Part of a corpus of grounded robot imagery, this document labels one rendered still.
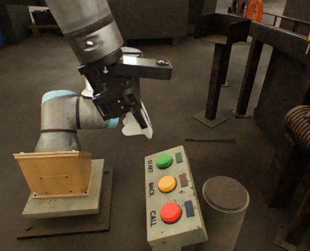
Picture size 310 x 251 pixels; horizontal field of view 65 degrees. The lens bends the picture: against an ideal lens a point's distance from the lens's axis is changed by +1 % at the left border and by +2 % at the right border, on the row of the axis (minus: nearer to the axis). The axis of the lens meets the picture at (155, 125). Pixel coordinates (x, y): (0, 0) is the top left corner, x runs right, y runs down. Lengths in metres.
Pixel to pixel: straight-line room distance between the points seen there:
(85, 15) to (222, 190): 0.52
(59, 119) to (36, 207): 0.40
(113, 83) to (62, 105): 0.65
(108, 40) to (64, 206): 0.90
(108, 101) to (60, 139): 0.63
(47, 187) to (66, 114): 0.34
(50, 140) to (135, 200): 0.52
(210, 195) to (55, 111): 0.73
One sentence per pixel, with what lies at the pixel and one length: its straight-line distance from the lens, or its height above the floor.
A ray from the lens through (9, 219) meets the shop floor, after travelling 1.42.
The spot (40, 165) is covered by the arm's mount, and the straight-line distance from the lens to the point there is 1.12.
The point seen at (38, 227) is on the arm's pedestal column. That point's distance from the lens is 1.31.
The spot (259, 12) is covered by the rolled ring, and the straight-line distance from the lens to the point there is 1.87.
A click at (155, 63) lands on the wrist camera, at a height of 0.86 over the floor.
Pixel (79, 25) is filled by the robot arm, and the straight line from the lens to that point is 0.42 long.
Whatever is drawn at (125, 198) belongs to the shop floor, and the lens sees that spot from 1.32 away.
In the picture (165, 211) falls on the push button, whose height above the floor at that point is 0.61.
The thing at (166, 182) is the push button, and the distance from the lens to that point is 0.56.
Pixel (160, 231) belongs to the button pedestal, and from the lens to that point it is 0.51.
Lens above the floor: 1.03
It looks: 35 degrees down
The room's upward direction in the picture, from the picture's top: straight up
